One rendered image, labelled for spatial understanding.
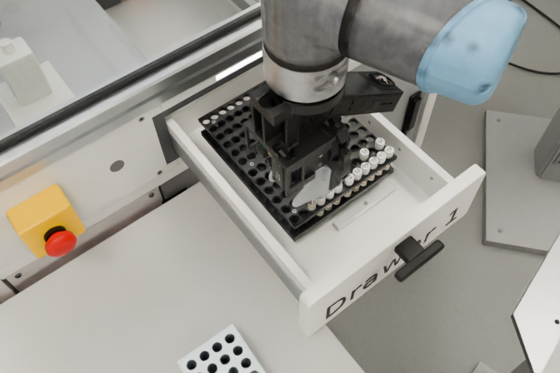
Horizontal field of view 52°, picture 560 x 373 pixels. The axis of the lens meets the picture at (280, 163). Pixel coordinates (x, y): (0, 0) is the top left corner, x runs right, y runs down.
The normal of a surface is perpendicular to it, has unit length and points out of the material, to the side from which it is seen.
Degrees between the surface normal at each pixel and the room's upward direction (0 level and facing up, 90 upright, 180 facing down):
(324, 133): 0
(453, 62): 66
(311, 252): 0
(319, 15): 73
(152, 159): 90
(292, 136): 90
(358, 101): 86
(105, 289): 0
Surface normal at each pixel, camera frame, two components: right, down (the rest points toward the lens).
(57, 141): 0.61, 0.65
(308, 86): 0.04, 0.82
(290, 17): -0.52, 0.70
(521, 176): -0.11, -0.58
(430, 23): -0.33, -0.05
